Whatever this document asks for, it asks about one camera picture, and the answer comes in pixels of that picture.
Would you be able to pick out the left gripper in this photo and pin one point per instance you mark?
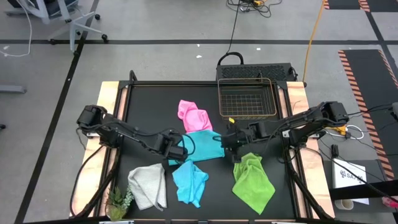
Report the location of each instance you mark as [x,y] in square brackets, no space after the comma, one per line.
[171,146]

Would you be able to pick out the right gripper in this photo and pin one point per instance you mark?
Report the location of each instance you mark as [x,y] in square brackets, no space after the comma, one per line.
[237,137]

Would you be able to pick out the teal microfiber towel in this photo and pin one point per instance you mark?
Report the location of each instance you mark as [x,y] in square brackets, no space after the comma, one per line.
[205,146]

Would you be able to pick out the pink microfiber towel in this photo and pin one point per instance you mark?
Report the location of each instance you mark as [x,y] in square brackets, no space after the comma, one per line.
[194,119]

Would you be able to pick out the grey waffle microfiber towel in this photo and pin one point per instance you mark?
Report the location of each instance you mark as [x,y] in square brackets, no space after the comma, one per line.
[146,186]

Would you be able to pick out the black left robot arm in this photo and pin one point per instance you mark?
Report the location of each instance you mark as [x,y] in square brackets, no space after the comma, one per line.
[124,130]

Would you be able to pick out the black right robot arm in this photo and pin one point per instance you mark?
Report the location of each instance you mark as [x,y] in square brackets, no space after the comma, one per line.
[298,119]

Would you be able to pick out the light blue microfiber towel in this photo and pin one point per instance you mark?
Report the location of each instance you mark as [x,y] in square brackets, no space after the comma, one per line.
[189,183]

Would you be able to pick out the green microfiber towel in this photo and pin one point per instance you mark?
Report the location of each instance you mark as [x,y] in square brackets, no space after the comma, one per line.
[253,183]

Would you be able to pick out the black computer case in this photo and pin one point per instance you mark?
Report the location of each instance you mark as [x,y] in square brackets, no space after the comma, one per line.
[248,71]

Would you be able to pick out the small potted green plant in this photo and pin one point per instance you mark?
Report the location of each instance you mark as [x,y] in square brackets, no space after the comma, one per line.
[118,202]

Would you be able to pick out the wooden table side board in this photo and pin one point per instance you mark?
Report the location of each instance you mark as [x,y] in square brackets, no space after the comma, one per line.
[297,91]
[107,93]

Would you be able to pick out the black power adapter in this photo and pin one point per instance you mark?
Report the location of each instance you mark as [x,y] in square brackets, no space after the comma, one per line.
[335,151]

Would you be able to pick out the yellow power splitter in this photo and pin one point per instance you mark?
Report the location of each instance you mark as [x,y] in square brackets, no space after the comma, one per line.
[342,129]

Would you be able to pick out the white label box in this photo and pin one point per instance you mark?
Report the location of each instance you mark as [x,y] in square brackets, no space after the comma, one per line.
[339,183]

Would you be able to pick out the beige tape roll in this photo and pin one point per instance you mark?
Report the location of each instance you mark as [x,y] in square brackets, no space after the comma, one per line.
[336,204]

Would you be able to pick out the black hazard-striped floor mat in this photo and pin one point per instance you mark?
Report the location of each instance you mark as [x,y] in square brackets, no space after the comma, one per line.
[367,81]
[345,3]

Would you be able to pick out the pink object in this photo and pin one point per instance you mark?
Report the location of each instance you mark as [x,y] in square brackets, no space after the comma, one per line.
[390,202]

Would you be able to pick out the white office chair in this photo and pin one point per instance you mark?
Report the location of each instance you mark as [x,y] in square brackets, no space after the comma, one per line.
[72,28]

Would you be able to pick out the grey furniture foot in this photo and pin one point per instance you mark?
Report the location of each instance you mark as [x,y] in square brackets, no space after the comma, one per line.
[12,89]

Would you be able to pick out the black aluminium table frame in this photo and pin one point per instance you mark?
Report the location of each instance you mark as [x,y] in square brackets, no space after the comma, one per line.
[186,83]

